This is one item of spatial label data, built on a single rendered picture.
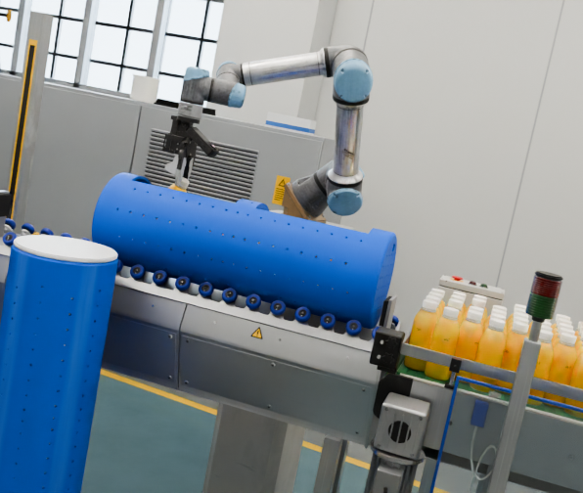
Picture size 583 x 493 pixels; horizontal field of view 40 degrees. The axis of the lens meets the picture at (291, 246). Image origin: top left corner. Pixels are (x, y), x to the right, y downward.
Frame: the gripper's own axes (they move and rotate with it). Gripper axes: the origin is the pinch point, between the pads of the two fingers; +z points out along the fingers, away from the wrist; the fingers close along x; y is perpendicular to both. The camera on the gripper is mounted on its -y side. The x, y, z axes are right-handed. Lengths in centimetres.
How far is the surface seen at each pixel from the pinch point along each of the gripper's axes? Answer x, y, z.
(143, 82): -184, 114, -30
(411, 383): 28, -85, 34
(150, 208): 17.9, 0.7, 8.0
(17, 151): -25, 77, 6
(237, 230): 18.1, -27.0, 7.7
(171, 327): 19.2, -13.6, 40.2
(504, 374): 26, -107, 25
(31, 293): 53, 13, 32
